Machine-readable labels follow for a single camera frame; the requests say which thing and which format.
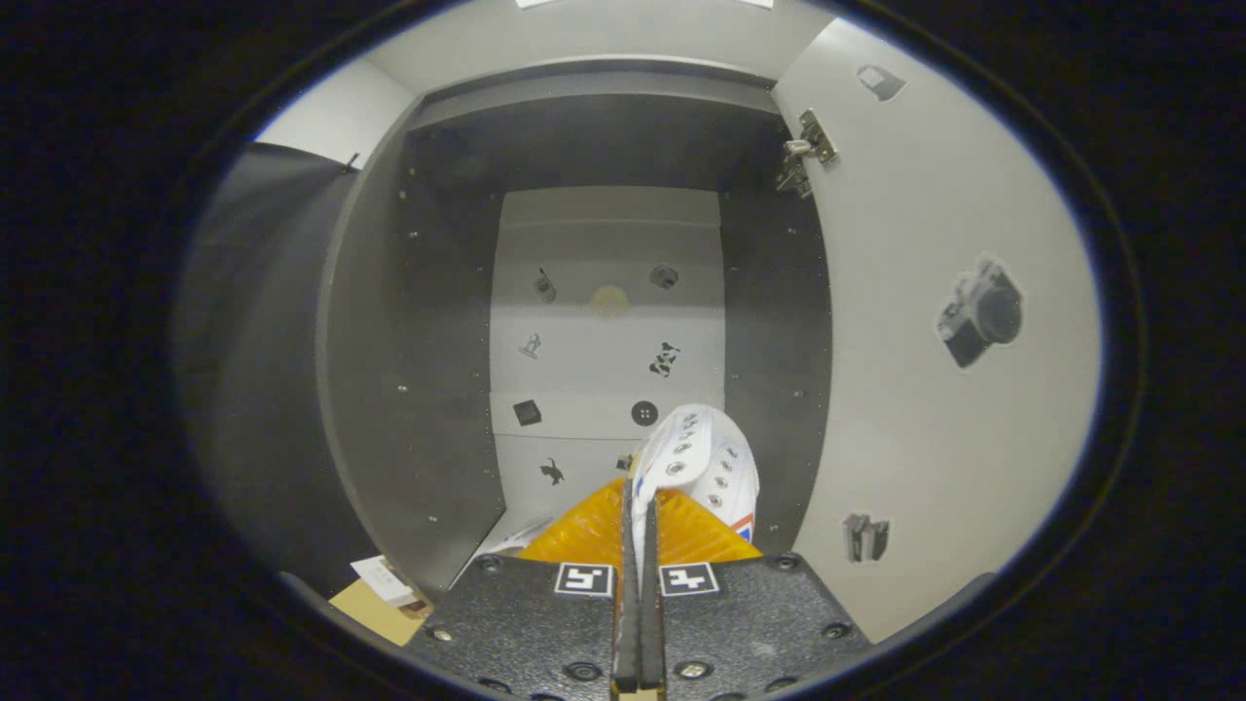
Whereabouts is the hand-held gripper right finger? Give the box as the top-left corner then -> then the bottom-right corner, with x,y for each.
638,487 -> 872,701

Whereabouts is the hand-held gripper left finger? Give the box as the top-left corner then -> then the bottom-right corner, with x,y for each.
404,477 -> 643,701

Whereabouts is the white perforated shoe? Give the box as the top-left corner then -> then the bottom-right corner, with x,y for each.
628,403 -> 760,566

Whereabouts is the grey shoe cabinet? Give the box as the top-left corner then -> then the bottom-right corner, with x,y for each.
313,56 -> 836,597

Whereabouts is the metal door hinge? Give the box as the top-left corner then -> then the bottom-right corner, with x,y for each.
776,109 -> 838,199

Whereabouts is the black backdrop cloth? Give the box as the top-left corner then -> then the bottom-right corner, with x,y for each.
173,141 -> 359,575

